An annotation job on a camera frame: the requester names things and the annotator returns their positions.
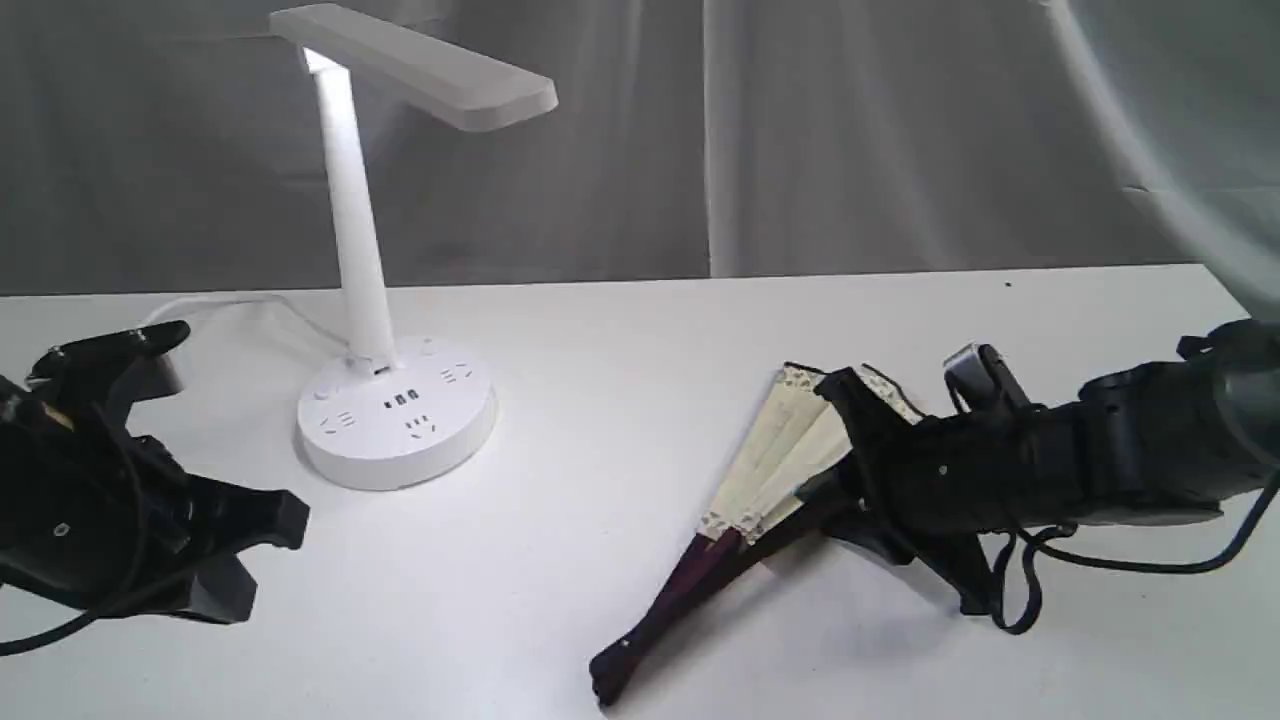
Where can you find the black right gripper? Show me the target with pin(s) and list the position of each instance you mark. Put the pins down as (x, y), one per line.
(931, 484)

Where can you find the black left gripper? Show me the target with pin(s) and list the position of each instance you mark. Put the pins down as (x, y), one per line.
(88, 508)

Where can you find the folding paper fan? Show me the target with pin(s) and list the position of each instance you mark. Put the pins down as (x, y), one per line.
(756, 513)

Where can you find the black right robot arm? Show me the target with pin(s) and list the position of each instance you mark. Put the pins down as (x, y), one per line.
(1165, 444)

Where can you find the white desk lamp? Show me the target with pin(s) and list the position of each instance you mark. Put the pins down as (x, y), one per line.
(394, 410)

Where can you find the grey backdrop curtain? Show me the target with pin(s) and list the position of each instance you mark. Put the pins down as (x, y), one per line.
(172, 146)

